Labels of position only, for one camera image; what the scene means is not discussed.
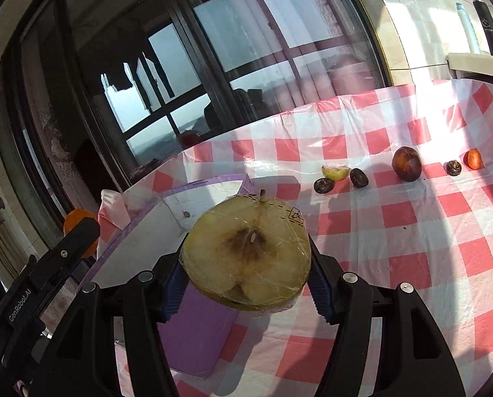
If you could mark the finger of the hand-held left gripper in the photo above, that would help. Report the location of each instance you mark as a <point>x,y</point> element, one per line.
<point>75,244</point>

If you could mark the black bottle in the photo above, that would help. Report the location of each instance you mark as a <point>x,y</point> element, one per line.
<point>489,25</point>

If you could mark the small orange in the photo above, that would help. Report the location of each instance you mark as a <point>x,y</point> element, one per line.
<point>472,159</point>

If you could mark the white bottle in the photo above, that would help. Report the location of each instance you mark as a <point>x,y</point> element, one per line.
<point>466,29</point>

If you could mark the plastic-wrapped half apple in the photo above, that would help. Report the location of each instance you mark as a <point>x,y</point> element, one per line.
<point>246,256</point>

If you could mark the beige furniture panel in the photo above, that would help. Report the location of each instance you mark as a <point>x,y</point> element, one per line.
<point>476,64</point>

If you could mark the patterned lace curtain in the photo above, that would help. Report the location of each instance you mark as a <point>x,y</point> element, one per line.
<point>54,144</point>

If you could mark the white box with purple edges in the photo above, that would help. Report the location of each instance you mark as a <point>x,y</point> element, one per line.
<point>197,331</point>

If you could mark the large orange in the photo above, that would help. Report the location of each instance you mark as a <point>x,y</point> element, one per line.
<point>76,220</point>

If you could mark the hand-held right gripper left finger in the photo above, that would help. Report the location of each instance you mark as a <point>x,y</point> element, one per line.
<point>174,291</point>

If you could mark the dark red plum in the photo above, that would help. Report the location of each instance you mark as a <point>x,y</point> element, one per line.
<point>406,163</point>

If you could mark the pink sheer curtain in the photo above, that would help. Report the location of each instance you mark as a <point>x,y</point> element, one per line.
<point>312,70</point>

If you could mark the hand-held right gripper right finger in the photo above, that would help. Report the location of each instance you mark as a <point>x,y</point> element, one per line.
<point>319,293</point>

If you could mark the plastic-wrapped lemon wedge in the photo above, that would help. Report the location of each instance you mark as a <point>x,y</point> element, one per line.
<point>336,172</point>

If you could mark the red white checkered tablecloth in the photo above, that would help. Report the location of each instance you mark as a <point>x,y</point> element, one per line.
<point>416,235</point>

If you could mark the dark window frame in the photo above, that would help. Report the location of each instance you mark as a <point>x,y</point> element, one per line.
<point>188,41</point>

